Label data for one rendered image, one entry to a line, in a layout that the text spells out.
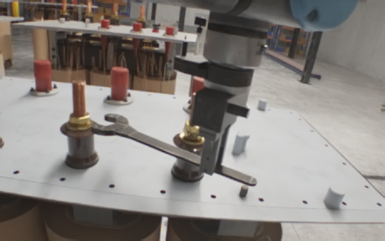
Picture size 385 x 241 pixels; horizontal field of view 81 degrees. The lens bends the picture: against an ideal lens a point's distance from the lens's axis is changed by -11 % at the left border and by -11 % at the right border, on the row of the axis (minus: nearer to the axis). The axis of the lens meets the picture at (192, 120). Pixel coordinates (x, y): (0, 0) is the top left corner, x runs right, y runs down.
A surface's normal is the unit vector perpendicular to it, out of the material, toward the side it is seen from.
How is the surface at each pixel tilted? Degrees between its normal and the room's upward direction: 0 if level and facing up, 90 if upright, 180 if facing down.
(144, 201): 11
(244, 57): 90
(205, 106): 90
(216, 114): 90
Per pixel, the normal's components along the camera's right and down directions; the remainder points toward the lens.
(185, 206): 0.14, -0.82
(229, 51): -0.26, 0.35
